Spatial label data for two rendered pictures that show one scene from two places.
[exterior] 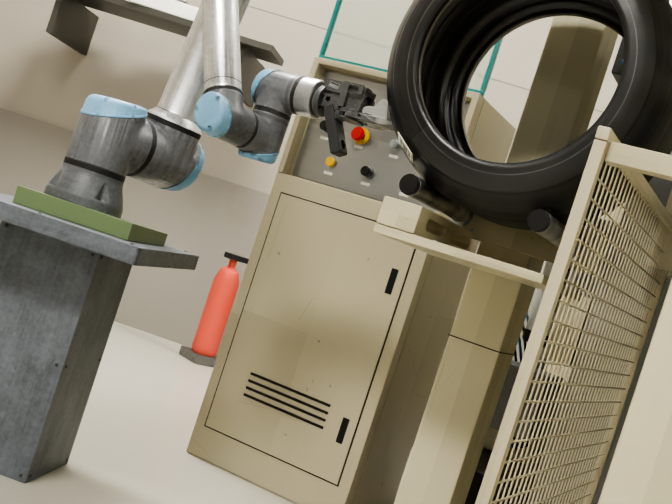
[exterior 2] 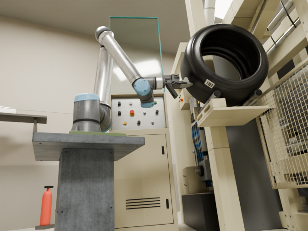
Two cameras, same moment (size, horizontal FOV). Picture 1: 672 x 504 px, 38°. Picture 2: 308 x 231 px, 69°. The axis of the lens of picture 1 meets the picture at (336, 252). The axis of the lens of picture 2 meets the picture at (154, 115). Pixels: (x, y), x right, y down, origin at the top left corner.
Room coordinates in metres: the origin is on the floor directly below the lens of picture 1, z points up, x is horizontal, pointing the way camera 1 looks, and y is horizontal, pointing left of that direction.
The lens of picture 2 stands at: (1.13, 0.95, 0.32)
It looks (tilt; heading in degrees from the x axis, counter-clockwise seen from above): 20 degrees up; 327
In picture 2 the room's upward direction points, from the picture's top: 4 degrees counter-clockwise
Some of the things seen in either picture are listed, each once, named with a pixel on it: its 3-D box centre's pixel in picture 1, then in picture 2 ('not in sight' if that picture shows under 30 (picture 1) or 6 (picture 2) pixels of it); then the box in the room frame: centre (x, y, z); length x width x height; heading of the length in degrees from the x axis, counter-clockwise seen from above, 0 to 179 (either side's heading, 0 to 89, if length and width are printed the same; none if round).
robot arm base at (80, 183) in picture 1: (89, 186); (86, 131); (2.35, 0.62, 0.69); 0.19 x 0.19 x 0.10
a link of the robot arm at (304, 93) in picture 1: (313, 98); (159, 83); (2.24, 0.16, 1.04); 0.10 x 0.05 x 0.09; 153
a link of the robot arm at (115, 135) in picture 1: (110, 134); (87, 109); (2.36, 0.61, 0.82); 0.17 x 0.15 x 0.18; 141
